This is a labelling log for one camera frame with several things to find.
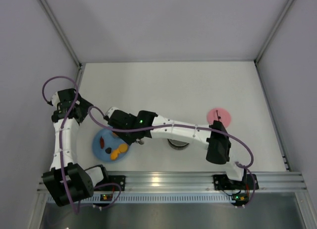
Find yellow dotted round biscuit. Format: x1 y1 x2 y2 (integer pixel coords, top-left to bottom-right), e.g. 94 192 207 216
118 144 129 153

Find metal tongs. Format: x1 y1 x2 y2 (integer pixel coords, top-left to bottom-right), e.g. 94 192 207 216
137 139 144 145

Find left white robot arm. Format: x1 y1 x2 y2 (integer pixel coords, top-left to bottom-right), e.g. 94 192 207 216
43 88 109 207

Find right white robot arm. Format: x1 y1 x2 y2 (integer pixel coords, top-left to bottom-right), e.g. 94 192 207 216
104 107 244 181

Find steel lunch box bowl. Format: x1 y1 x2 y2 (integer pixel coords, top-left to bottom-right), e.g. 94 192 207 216
167 139 190 150

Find pink lunch box lid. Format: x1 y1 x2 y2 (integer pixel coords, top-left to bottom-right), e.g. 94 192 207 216
207 108 232 127

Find blue plate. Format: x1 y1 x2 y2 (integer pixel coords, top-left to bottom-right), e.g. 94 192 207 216
92 129 130 163

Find red-brown leaf-shaped food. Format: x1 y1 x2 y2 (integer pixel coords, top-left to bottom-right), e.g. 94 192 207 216
99 137 105 149

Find black chocolate piece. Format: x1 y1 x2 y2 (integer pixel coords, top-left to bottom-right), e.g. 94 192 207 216
105 147 112 154

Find orange fish-shaped cookie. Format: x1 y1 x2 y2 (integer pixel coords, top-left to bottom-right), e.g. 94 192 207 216
110 149 121 161

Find left controller board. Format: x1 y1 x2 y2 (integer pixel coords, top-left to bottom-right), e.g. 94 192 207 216
100 194 113 202

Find controller board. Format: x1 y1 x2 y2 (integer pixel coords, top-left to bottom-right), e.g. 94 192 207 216
100 194 113 202
231 193 249 207

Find right controller board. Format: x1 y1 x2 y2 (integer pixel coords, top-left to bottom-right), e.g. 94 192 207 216
231 193 249 207

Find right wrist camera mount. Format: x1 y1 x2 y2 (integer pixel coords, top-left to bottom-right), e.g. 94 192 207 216
104 107 118 120

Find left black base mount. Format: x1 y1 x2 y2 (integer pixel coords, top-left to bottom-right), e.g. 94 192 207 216
103 175 126 191

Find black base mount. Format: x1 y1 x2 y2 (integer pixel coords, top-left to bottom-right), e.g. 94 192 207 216
212 174 259 191
103 175 126 191

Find aluminium rail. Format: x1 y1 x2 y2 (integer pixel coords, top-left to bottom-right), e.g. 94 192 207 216
37 171 308 193

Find slotted cable duct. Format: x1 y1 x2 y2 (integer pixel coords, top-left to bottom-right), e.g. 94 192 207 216
79 194 238 204

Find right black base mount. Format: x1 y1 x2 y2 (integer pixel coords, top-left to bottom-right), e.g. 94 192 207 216
212 174 259 191

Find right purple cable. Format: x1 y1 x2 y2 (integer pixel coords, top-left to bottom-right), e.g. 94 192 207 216
88 105 257 208

